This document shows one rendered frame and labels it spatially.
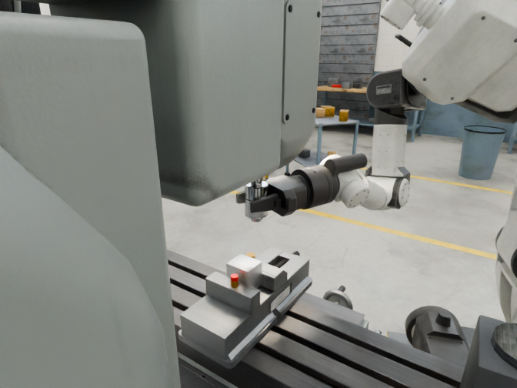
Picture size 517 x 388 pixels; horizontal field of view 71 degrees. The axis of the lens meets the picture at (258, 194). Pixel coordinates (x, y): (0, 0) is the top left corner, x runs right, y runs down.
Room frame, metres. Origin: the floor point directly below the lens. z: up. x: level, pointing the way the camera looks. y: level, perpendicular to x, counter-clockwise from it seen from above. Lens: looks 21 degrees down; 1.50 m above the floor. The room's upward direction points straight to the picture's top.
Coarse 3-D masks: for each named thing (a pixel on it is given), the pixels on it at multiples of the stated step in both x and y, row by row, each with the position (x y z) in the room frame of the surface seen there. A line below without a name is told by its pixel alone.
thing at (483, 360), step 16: (480, 320) 0.45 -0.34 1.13; (496, 320) 0.45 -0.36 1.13; (480, 336) 0.41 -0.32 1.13; (496, 336) 0.40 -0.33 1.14; (512, 336) 0.40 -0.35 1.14; (480, 352) 0.39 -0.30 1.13; (496, 352) 0.38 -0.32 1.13; (512, 352) 0.37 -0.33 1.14; (480, 368) 0.36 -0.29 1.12; (496, 368) 0.36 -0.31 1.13; (512, 368) 0.36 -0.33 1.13; (464, 384) 0.42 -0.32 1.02; (480, 384) 0.36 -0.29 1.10; (496, 384) 0.35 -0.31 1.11; (512, 384) 0.34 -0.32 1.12
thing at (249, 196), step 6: (246, 192) 0.66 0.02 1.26; (252, 192) 0.65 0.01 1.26; (258, 192) 0.65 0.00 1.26; (264, 192) 0.65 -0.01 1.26; (246, 198) 0.66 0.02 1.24; (252, 198) 0.65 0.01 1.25; (258, 198) 0.65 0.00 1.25; (246, 204) 0.66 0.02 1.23; (246, 210) 0.66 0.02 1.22; (246, 216) 0.66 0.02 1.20; (252, 216) 0.65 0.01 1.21; (258, 216) 0.65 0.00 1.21; (264, 216) 0.65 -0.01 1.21
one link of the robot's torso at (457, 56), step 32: (448, 0) 0.95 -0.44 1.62; (480, 0) 0.79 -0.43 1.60; (512, 0) 0.77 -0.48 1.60; (448, 32) 0.83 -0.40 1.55; (480, 32) 0.79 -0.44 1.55; (512, 32) 0.77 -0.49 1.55; (416, 64) 0.89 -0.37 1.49; (448, 64) 0.84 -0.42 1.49; (480, 64) 0.81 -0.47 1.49; (512, 64) 0.79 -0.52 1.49; (448, 96) 0.87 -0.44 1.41; (480, 96) 0.84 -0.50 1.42; (512, 96) 0.81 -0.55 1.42
